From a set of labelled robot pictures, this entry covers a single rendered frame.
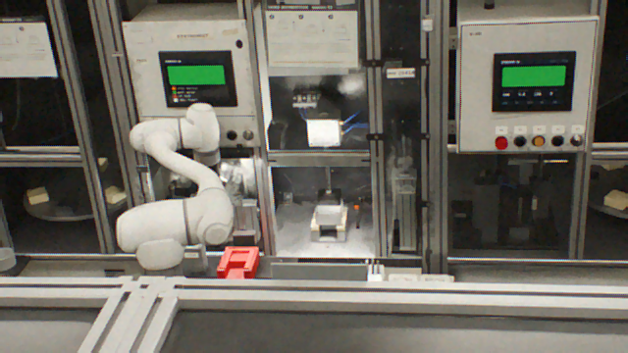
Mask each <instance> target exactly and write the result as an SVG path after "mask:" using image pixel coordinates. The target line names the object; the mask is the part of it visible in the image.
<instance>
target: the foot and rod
mask: <svg viewBox="0 0 628 353"><path fill-rule="evenodd" d="M325 181H326V188H319V191H318V195H317V200H318V206H340V202H341V189H340V188H332V177H331V167H325Z"/></svg>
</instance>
